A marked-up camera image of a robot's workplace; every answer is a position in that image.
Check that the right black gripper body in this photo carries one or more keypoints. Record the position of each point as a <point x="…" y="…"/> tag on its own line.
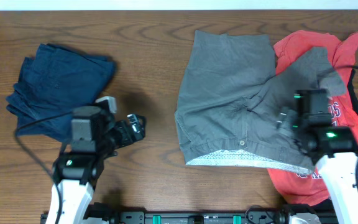
<point x="291" y="124"/>

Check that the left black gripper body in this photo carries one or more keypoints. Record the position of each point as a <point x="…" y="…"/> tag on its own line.
<point x="119" y="137"/>

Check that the grey shorts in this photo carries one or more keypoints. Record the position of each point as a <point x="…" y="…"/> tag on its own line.
<point x="230" y="98"/>

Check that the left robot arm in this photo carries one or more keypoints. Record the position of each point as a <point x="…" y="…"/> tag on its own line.
<point x="95" y="137"/>

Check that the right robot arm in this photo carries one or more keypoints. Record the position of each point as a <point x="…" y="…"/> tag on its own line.
<point x="332" y="149"/>

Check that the red t-shirt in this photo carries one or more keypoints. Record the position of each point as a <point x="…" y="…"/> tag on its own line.
<point x="310" y="189"/>

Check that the folded navy blue shorts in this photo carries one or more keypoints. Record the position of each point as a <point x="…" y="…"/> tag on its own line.
<point x="52" y="84"/>

